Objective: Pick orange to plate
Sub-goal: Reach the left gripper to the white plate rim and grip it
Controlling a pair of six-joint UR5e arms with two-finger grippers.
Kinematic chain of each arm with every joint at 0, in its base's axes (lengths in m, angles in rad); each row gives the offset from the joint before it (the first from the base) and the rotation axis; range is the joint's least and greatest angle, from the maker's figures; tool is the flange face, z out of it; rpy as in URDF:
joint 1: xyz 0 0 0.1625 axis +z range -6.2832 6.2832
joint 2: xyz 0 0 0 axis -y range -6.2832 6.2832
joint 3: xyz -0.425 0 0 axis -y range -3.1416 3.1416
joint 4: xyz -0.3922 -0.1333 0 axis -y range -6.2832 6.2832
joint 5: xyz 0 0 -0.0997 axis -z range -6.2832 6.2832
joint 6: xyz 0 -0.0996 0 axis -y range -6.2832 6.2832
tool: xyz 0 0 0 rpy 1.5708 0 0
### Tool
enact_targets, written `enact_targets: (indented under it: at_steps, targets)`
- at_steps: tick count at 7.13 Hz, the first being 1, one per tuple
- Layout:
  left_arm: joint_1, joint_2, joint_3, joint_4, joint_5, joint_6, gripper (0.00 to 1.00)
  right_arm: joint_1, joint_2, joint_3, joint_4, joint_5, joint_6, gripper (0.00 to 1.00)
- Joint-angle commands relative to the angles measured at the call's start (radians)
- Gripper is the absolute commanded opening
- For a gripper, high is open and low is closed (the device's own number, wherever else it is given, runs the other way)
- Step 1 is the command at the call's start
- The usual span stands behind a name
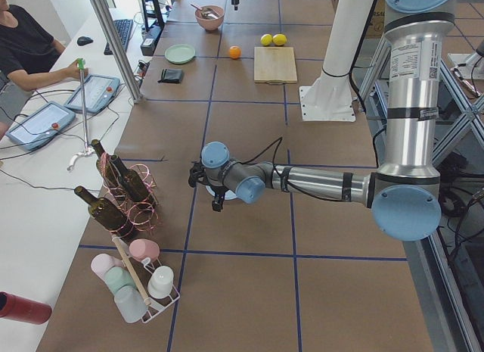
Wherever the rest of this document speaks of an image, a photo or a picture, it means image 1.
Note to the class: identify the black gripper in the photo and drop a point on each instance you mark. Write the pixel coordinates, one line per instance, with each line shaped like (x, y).
(218, 193)

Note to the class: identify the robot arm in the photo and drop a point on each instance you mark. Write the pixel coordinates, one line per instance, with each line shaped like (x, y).
(402, 193)

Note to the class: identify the light blue plate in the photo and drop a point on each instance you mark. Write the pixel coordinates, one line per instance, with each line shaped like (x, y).
(229, 195)

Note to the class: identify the green plate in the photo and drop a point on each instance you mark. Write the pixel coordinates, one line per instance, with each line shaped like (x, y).
(180, 53)

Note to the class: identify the middle green wine bottle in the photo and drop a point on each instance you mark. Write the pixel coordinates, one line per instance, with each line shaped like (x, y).
(132, 183)

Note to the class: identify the green wine bottle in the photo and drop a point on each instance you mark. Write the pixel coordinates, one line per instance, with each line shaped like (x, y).
(105, 212)
(107, 171)
(132, 183)

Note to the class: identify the pink cup on rack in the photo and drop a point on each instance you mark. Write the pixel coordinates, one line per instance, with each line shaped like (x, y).
(142, 248)

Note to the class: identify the white cup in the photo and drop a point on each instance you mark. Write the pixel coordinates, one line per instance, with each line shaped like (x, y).
(161, 282)

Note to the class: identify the front green wine bottle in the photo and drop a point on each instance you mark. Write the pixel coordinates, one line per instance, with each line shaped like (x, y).
(105, 212)

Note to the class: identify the rear green wine bottle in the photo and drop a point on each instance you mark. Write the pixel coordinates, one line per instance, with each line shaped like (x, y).
(107, 171)

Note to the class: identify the mint green cup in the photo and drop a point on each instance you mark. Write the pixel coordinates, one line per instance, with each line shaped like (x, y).
(116, 278)

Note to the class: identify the pale pink cup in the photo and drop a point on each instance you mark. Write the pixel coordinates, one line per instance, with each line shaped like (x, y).
(102, 263)

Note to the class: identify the grey blue cup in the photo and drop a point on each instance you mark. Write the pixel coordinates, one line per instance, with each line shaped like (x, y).
(130, 304)

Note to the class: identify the folded grey cloth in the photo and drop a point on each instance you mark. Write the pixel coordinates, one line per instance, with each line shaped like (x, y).
(173, 76)

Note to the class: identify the wooden cutting board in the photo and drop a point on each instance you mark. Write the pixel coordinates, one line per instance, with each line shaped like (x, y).
(274, 65)

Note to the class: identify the orange fruit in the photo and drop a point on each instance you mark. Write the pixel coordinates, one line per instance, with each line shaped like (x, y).
(234, 52)

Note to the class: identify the far teach pendant tablet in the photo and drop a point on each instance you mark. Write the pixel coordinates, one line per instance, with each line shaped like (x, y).
(99, 90)

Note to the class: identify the teach pendant tablet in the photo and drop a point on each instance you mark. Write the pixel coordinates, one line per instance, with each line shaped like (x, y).
(99, 90)
(41, 127)

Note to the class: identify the near yellow lemon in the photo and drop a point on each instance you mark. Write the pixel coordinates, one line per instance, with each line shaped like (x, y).
(266, 40)

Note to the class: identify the yellow lemon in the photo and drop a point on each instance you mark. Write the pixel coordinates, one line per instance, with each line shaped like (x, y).
(279, 39)
(266, 40)

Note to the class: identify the far yellow lemon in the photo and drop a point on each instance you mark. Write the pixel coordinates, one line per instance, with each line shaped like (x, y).
(279, 39)

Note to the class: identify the pink bowl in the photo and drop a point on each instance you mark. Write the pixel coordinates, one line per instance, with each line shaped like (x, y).
(210, 24)

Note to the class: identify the metal scoop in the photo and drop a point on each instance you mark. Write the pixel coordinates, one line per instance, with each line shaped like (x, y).
(206, 12)

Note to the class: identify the near teach pendant tablet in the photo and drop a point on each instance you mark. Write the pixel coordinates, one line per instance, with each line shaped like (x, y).
(41, 127)

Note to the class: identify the metal stand with green top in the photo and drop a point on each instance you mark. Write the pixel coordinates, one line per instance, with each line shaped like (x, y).
(87, 150)

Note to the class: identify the black keyboard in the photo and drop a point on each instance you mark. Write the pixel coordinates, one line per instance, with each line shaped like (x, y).
(124, 30)

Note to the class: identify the black computer mouse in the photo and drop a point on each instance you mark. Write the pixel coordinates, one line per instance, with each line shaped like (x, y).
(84, 40)

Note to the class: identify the red cylinder bottle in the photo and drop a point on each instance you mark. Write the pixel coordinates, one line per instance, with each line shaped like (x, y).
(21, 309)

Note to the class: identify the person in black shirt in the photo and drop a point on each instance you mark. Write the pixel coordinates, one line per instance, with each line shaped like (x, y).
(28, 51)

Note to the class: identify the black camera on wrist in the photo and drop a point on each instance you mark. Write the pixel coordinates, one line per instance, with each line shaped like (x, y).
(197, 174)

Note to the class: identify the copper wire bottle rack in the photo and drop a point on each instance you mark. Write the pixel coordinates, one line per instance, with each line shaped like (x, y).
(145, 220)

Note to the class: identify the white wire cup rack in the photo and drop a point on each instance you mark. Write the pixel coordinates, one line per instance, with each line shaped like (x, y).
(141, 273)

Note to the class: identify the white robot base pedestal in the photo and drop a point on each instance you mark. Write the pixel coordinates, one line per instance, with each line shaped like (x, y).
(329, 98)

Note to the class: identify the aluminium frame post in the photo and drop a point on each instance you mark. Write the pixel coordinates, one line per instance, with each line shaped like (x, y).
(105, 19)

